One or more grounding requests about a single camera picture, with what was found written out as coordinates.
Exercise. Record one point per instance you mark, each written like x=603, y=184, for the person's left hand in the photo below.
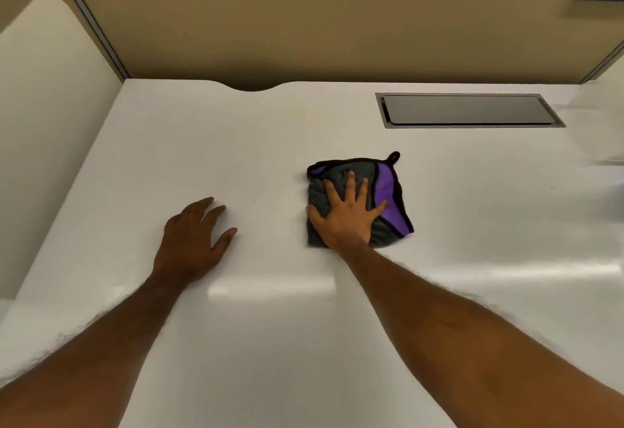
x=187, y=247

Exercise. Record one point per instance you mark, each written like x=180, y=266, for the person's right hand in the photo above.
x=347, y=225

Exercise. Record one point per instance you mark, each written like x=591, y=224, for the person's right middle finger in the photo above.
x=350, y=188

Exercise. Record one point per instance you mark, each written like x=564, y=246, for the person's right thumb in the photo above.
x=315, y=216

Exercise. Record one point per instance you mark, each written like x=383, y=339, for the person's right little finger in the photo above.
x=377, y=210

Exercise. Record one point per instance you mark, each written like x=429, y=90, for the person's left thumb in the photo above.
x=225, y=240

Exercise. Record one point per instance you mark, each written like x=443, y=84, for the person's left middle finger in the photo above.
x=201, y=205

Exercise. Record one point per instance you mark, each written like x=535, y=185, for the grey and purple cleaning cloth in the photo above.
x=390, y=198

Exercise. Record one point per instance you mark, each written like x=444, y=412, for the person's left forearm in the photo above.
x=87, y=364

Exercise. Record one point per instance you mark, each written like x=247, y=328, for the person's right forearm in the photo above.
x=463, y=344

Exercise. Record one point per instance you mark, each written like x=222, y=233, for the white rounded side screen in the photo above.
x=44, y=140
x=602, y=120

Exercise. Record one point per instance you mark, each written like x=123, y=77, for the grey metal partition post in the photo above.
x=604, y=62
x=90, y=18

